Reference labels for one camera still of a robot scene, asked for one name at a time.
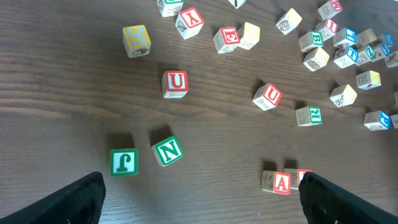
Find red U block left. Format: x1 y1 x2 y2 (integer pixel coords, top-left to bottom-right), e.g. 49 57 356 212
161 70 189 98

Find green Z block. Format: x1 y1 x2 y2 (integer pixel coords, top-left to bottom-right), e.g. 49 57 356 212
356 44 376 66

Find red Y block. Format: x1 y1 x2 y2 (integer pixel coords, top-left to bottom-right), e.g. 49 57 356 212
175 7 205 40

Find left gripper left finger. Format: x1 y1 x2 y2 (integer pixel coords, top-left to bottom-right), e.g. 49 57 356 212
1 171 106 224

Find blue 5 block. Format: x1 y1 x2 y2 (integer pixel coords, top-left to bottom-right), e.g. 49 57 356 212
371 43 392 62

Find yellow block beside E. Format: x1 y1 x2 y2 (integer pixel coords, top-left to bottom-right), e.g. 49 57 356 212
238 22 261 50

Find blue L block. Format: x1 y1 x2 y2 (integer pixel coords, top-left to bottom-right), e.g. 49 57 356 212
333 27 356 49

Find red u block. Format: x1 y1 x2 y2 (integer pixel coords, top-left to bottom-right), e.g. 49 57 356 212
161 70 189 98
252 83 282 111

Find yellow block centre right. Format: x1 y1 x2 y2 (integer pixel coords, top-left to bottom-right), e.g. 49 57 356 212
330 84 358 107

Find red W block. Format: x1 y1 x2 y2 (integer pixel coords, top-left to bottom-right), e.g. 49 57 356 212
318 0 343 21

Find yellow block far left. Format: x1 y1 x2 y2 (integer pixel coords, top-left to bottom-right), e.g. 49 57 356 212
123 25 151 58

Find red E block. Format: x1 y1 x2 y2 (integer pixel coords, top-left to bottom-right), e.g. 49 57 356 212
213 27 241 54

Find red U block centre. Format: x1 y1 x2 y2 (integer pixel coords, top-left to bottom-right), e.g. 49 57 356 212
252 83 282 111

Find yellow block below B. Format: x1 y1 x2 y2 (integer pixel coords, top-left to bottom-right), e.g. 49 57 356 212
303 47 330 72

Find green F block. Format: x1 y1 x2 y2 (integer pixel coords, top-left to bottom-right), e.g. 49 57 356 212
156 0 184 17

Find green N block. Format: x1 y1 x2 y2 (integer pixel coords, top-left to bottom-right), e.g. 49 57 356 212
152 136 184 167

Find blue P block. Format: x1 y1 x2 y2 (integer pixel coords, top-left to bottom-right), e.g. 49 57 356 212
364 110 391 131

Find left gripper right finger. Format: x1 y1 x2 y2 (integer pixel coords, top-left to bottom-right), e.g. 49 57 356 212
298 172 397 224

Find yellow block top centre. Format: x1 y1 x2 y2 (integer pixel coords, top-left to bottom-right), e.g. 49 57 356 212
275 8 302 35

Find green J block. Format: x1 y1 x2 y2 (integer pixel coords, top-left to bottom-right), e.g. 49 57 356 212
110 148 138 177

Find red i block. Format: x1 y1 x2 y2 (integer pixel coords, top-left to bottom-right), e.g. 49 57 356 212
315 18 338 42
284 168 311 190

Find green B block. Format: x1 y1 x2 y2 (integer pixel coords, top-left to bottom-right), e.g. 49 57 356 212
298 30 324 52

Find green R block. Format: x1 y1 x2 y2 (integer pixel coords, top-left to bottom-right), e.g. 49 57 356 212
295 106 323 126

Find yellow O block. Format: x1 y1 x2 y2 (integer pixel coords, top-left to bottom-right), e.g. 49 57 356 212
355 28 377 49

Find blue D block upper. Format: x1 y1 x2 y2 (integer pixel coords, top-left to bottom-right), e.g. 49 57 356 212
377 33 394 47

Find blue T block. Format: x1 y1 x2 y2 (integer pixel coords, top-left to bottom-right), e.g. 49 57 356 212
333 46 359 68

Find blue X block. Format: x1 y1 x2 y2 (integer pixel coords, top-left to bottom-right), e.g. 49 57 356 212
228 0 247 9

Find red A block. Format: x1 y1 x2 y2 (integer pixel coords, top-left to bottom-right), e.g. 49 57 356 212
261 170 291 195

